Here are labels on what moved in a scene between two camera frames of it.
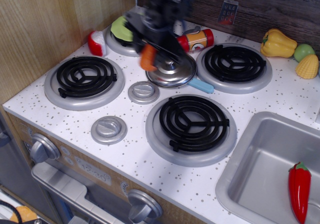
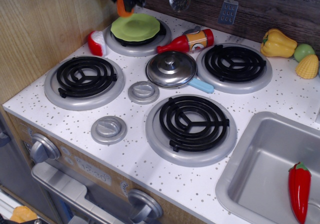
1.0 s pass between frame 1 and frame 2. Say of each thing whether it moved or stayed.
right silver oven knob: stayed
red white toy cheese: stayed
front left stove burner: stayed
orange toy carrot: moved
